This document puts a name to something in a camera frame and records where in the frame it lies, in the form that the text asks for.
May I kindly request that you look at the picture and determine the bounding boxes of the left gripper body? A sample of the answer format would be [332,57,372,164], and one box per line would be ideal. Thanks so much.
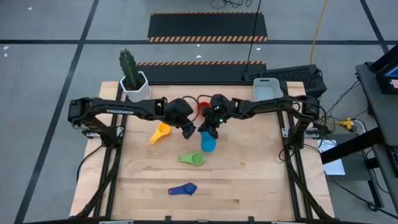
[164,97,197,140]

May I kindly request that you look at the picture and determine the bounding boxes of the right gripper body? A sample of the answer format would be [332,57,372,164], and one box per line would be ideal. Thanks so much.
[203,95,231,140]

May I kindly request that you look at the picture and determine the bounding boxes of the red measuring cup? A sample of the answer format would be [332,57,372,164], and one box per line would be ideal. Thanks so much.
[197,101,213,118]

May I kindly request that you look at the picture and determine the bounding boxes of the light blue measuring cup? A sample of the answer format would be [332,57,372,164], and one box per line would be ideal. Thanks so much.
[200,130,217,153]

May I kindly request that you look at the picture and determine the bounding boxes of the yellow measuring cup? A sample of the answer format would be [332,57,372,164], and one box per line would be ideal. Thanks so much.
[149,122,172,145]

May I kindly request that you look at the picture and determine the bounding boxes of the green measuring cup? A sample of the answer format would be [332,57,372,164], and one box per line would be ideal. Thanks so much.
[177,151,206,167]

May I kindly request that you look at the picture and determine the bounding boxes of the navy measuring cup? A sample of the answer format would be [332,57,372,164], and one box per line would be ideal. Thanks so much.
[167,182,198,197]

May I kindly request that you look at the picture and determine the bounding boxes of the white plastic basket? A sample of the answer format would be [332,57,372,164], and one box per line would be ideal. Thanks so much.
[252,77,285,102]

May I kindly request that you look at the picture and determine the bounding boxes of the black hazard-striped floor mat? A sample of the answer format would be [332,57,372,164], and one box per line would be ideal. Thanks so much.
[136,60,267,84]
[147,11,269,43]

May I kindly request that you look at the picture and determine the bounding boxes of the white plant pot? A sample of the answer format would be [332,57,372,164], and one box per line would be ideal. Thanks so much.
[119,71,152,103]

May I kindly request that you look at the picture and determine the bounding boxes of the white paper sheet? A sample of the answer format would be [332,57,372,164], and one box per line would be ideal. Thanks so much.
[317,139,346,177]

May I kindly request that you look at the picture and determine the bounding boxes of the yellow power plug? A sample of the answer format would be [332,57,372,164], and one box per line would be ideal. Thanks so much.
[340,117,354,130]

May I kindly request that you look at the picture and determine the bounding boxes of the grey side desk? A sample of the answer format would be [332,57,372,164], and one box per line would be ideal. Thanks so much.
[320,43,398,215]

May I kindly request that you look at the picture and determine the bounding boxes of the black laptop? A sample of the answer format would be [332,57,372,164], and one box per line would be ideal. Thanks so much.
[369,43,398,96]

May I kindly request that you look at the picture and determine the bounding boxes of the black floor cable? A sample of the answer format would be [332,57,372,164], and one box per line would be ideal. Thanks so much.
[244,0,262,73]

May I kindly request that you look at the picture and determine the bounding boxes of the yellow cable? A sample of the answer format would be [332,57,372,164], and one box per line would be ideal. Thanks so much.
[310,0,330,65]

